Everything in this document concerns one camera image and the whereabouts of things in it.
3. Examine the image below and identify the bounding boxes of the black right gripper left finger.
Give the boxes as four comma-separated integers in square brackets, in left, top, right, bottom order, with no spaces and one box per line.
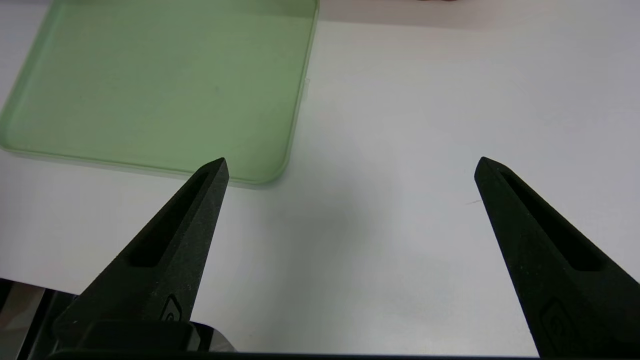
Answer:
[54,157,231,348]

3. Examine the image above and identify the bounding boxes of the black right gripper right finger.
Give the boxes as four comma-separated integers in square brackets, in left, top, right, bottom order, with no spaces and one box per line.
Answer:
[473,156,640,360]

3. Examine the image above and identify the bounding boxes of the light green plastic tray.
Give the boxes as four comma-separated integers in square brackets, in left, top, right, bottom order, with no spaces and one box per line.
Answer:
[0,0,321,187]

